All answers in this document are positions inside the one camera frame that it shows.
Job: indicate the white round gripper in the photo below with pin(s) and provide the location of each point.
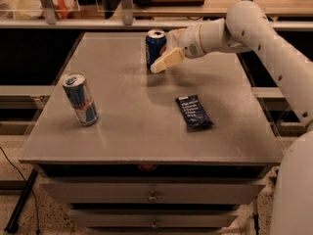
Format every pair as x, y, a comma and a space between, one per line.
190, 42

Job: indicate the blue pepsi can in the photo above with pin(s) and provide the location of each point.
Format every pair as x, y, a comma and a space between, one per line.
155, 42

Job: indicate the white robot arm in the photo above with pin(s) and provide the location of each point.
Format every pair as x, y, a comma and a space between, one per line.
246, 28

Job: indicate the blue silver red bull can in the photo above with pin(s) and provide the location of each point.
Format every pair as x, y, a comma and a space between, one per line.
76, 88

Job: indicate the dark blue snack bar wrapper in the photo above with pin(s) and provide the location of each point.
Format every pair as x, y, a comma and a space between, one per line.
193, 112

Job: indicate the grey drawer cabinet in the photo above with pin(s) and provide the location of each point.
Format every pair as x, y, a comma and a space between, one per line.
141, 136

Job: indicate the white orange plastic bag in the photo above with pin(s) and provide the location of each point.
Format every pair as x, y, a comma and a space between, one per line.
33, 10

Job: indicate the upper grey drawer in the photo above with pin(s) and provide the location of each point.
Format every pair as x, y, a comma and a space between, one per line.
212, 193

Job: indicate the grey drawer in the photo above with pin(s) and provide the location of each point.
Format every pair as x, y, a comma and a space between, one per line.
152, 218
212, 193

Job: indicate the lower grey drawer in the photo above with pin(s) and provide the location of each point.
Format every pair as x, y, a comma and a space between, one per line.
152, 218

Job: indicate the black left floor bar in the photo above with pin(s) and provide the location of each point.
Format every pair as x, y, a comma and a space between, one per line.
25, 186

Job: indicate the metal railing frame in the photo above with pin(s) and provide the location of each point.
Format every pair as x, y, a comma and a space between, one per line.
171, 17

